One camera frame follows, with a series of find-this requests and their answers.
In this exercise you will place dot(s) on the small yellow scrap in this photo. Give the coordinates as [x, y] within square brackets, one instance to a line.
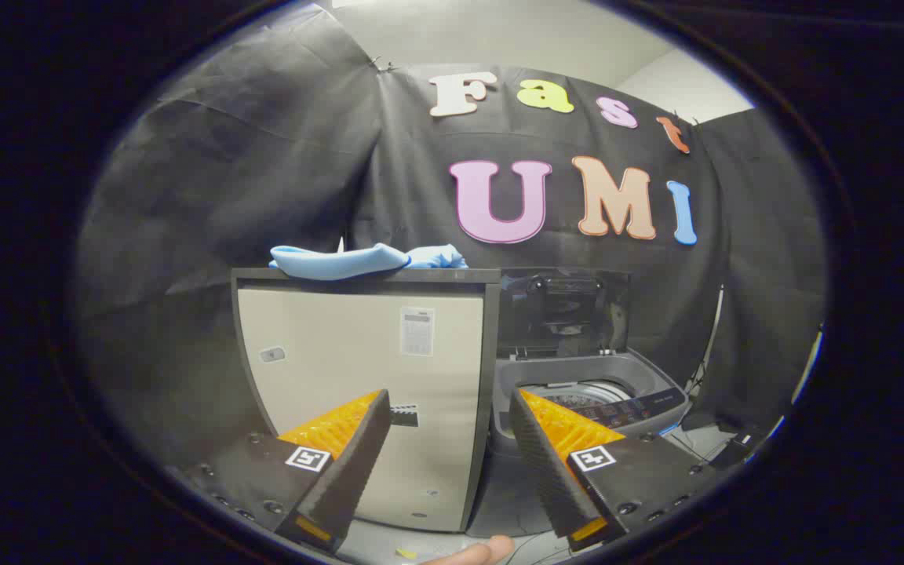
[406, 553]

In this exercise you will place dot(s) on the black power adapter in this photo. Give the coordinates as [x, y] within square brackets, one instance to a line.
[734, 453]

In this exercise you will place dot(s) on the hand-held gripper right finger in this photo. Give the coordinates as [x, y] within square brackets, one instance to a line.
[546, 471]

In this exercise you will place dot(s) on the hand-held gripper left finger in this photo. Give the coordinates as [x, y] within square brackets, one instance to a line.
[350, 471]

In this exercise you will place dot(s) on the beige cabinet with dark frame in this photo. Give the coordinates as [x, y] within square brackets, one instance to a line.
[326, 353]

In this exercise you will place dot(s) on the grey washing machine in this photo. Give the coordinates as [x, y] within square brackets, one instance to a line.
[577, 369]

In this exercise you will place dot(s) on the light blue button shirt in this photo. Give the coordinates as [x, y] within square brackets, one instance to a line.
[342, 261]

